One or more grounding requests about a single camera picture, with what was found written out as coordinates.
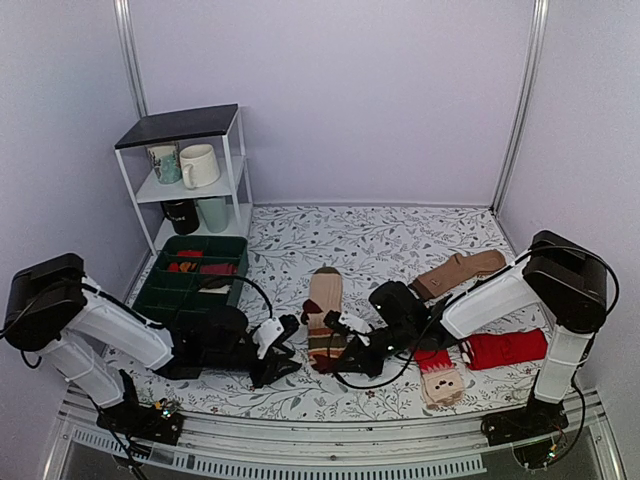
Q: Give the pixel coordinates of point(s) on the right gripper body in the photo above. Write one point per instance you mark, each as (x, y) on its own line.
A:
(385, 354)

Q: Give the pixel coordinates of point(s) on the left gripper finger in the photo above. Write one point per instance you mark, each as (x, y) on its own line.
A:
(266, 373)
(279, 352)

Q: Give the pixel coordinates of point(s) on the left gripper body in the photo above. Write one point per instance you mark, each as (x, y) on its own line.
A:
(271, 357)

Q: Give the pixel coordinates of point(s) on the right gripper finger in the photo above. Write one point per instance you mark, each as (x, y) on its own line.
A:
(353, 353)
(368, 367)

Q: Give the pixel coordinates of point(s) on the striped beige knit sock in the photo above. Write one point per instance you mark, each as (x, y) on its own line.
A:
(324, 345)

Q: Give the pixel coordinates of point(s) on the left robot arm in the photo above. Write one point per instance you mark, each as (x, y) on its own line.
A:
(53, 307)

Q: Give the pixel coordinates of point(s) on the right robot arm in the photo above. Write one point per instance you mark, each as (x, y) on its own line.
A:
(568, 280)

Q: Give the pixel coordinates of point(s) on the red socks in bin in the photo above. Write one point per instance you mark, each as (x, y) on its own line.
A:
(194, 261)

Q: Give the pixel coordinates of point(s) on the floral patterned table mat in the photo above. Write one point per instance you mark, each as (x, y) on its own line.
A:
(367, 245)

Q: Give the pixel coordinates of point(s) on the red beige character sock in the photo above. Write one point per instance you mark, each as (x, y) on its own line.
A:
(442, 385)

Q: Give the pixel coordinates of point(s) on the green divided organizer bin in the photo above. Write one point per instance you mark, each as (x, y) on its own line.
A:
(169, 298)

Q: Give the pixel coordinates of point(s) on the red folded sock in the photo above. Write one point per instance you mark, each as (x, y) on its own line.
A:
(486, 351)

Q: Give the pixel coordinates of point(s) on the brown argyle sock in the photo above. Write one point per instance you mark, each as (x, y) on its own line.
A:
(455, 271)

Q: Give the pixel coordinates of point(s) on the pale green cup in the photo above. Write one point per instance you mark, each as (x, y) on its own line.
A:
(214, 213)

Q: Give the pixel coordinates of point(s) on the black mug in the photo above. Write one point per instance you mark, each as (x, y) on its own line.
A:
(182, 215)

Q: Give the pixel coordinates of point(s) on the cream ceramic mug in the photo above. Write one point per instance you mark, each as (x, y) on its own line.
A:
(199, 166)

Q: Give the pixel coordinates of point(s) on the white metal shelf unit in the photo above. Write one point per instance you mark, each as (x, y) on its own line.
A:
(223, 122)

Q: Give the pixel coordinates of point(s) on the teal patterned mug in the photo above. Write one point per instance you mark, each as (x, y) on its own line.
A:
(165, 162)

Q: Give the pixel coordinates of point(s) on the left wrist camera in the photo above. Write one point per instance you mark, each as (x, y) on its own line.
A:
(272, 333)

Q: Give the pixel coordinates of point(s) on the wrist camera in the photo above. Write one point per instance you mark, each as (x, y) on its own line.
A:
(348, 324)
(272, 333)

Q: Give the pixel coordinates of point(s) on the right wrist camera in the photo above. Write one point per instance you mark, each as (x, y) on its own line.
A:
(348, 324)

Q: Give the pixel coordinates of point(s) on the aluminium front rail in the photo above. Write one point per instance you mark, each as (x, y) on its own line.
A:
(317, 429)

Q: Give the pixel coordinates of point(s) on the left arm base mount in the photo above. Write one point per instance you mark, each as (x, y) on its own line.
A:
(160, 422)

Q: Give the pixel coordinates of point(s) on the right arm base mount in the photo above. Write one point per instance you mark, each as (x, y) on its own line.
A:
(539, 424)

